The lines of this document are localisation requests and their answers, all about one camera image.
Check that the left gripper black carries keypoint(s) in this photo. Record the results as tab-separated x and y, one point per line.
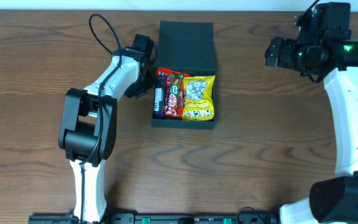
138	91

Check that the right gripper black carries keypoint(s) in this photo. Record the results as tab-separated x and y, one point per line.
272	51

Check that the red snack bag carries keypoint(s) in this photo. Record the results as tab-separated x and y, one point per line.
181	98

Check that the green red KitKat bar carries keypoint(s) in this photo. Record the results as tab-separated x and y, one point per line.
173	93

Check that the dark green lidded box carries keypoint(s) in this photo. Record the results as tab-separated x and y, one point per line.
187	47

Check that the dark blue candy bar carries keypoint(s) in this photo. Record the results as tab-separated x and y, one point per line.
159	96

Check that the yellow snack bag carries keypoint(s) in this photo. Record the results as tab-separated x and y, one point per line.
199	104

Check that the blue Eclipse mint tin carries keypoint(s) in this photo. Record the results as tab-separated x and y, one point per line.
140	93

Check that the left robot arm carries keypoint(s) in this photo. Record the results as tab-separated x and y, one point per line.
89	123

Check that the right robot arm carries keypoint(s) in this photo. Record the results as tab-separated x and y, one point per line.
336	200

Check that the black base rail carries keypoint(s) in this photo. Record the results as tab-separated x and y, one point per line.
130	218

